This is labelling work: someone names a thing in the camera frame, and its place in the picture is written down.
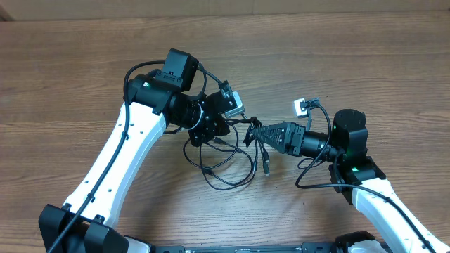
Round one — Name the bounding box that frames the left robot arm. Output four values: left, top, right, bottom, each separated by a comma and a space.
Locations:
39, 48, 243, 253

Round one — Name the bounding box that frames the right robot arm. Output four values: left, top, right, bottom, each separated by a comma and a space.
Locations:
252, 109, 449, 252

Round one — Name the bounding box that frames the black USB cable short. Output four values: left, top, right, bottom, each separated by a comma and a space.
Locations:
181, 126, 241, 176

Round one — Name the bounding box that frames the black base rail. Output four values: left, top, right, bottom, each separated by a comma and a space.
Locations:
150, 231, 394, 253

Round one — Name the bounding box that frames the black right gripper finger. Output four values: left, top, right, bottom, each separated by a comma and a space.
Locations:
257, 135, 288, 153
252, 122, 289, 141

